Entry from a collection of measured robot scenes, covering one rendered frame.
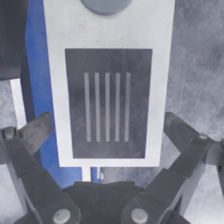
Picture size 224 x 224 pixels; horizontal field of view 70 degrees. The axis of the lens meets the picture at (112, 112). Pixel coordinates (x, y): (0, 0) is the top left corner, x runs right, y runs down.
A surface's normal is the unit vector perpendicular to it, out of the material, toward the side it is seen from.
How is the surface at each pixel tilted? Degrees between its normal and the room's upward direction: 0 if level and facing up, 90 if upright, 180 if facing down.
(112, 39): 0
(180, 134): 90
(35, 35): 0
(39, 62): 0
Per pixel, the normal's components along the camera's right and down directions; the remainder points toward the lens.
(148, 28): 0.00, 0.28
